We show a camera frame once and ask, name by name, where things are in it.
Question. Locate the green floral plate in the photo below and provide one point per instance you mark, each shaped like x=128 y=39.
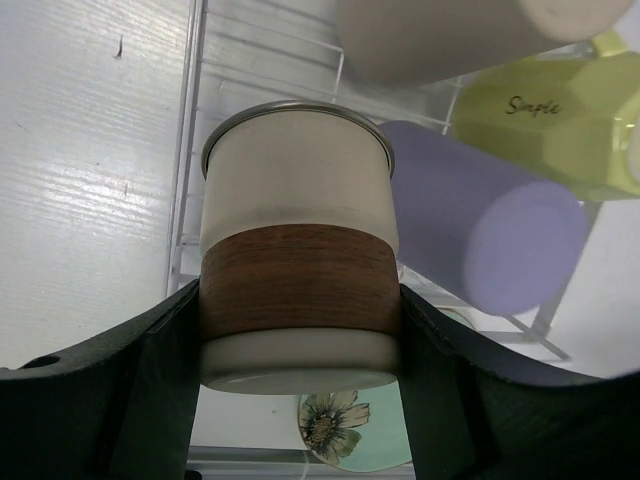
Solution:
x=360 y=431

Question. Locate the small metal-lined beige cup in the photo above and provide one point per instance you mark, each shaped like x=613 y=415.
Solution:
x=299 y=292

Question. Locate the pale yellow mug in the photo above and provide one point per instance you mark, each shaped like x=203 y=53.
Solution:
x=573 y=120

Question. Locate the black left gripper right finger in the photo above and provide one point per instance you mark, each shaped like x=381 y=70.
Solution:
x=475 y=409

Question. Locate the brown paper-like cup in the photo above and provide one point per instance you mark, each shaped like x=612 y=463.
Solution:
x=406 y=43

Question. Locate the white wire dish rack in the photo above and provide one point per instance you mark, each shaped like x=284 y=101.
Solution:
x=307 y=208

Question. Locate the lavender plastic cup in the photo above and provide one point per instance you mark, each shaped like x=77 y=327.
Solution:
x=492 y=233

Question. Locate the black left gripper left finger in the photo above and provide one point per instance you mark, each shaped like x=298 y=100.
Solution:
x=120 y=405

